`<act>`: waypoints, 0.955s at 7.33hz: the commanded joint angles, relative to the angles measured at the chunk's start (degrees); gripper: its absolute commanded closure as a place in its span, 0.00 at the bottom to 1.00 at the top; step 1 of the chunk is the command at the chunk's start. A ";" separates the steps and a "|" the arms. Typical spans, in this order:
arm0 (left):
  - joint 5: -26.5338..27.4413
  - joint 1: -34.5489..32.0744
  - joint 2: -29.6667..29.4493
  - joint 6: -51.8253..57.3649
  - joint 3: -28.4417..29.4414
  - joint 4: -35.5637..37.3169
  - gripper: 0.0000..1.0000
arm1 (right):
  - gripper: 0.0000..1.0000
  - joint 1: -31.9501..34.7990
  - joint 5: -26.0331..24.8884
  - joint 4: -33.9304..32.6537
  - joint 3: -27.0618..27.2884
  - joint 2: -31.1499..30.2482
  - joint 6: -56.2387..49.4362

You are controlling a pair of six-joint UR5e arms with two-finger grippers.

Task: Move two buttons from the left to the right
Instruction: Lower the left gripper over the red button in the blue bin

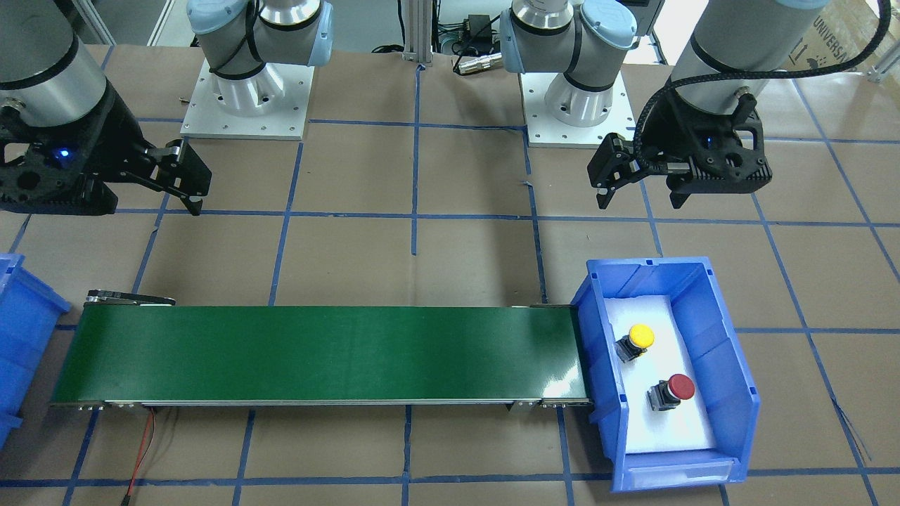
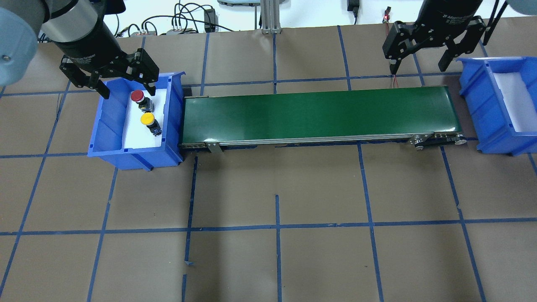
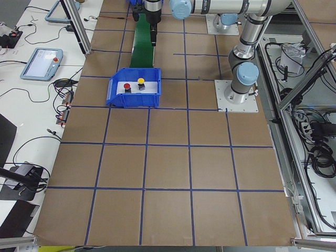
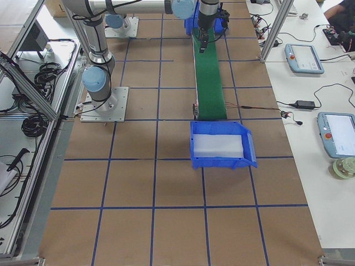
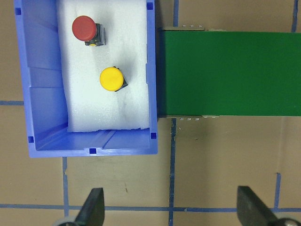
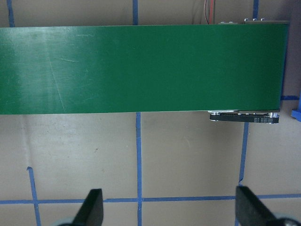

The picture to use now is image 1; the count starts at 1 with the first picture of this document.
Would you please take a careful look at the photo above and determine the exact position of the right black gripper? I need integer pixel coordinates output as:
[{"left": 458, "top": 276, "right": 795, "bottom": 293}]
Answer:
[{"left": 1, "top": 83, "right": 212, "bottom": 216}]

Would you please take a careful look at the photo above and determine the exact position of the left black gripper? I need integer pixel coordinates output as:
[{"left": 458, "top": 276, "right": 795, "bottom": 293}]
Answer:
[{"left": 588, "top": 93, "right": 773, "bottom": 210}]

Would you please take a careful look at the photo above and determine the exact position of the yellow push button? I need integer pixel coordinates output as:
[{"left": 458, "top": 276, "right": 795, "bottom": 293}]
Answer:
[{"left": 615, "top": 323, "right": 655, "bottom": 364}]

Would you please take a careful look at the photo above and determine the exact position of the red push button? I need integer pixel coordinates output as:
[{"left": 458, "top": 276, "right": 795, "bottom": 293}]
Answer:
[{"left": 647, "top": 372, "right": 695, "bottom": 411}]

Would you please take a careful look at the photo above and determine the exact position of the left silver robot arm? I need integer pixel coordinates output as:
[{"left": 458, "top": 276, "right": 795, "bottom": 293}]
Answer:
[{"left": 499, "top": 1, "right": 825, "bottom": 209}]

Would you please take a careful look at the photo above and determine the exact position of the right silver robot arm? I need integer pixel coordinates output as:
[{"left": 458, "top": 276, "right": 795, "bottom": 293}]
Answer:
[{"left": 2, "top": 1, "right": 334, "bottom": 216}]

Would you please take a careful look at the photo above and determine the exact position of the green conveyor belt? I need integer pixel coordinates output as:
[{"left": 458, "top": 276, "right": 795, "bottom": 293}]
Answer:
[{"left": 51, "top": 302, "right": 589, "bottom": 407}]

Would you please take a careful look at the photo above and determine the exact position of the blue bin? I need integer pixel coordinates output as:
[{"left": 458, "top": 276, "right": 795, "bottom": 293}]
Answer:
[
  {"left": 572, "top": 257, "right": 761, "bottom": 493},
  {"left": 1, "top": 253, "right": 70, "bottom": 445}
]

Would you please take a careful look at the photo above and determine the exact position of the white foam pad bin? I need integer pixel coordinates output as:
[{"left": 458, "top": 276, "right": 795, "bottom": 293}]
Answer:
[{"left": 604, "top": 295, "right": 716, "bottom": 454}]

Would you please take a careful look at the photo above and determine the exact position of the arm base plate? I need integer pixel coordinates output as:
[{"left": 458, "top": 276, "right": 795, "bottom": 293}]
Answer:
[
  {"left": 520, "top": 72, "right": 634, "bottom": 148},
  {"left": 181, "top": 62, "right": 315, "bottom": 141}
]

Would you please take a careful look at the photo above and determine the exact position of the red black conveyor cable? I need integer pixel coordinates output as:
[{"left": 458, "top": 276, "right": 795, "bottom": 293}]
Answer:
[{"left": 123, "top": 410, "right": 157, "bottom": 506}]

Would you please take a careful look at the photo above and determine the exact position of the aluminium frame post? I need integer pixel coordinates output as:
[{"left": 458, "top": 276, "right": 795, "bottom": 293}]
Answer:
[{"left": 399, "top": 1, "right": 437, "bottom": 67}]

